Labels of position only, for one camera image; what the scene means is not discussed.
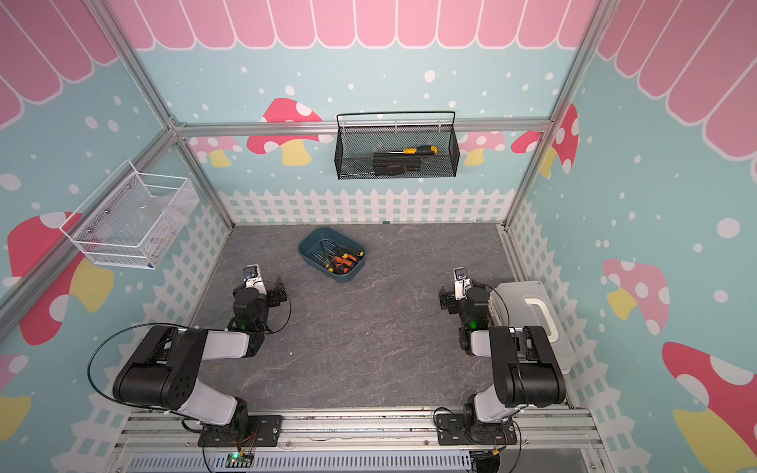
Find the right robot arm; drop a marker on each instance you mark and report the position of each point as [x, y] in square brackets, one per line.
[514, 327]

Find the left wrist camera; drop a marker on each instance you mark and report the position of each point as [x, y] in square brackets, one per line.
[251, 275]

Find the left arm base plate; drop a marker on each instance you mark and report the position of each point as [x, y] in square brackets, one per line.
[251, 431]

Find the white wire mesh basket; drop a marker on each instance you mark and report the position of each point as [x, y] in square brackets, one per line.
[132, 219]

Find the teal plastic storage box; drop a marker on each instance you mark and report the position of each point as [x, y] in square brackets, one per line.
[330, 241]

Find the orange black large screwdriver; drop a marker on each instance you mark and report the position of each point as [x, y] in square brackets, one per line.
[341, 263]

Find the aluminium front rail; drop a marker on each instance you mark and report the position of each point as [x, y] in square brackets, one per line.
[371, 429]

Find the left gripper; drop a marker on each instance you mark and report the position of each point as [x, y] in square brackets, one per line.
[276, 300]

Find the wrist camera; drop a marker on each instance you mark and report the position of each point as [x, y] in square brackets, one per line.
[462, 282]
[251, 275]

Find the green circuit board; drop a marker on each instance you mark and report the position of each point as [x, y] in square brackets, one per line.
[239, 460]

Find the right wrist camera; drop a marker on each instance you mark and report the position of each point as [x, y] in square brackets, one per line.
[462, 282]

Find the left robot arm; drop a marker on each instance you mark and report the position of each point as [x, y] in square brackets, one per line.
[163, 371]

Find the black wire mesh basket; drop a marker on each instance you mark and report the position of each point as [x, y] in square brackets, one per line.
[396, 145]

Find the translucent plastic lidded case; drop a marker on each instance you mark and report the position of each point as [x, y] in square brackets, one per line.
[521, 304]

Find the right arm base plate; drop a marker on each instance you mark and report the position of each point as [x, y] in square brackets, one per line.
[459, 429]

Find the yellow black screwdriver in basket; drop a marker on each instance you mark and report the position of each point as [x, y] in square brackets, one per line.
[421, 151]

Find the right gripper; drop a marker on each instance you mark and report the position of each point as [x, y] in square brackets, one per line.
[446, 297]

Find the black object in basket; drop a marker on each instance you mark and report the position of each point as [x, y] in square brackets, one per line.
[394, 165]

